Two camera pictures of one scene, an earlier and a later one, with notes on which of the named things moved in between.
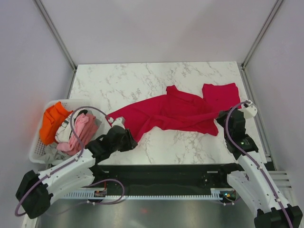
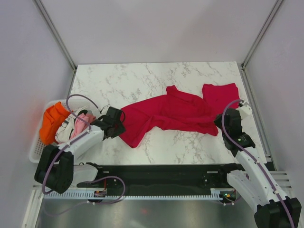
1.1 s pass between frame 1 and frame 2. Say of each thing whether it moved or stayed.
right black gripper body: stayed
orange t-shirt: stayed
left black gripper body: moved
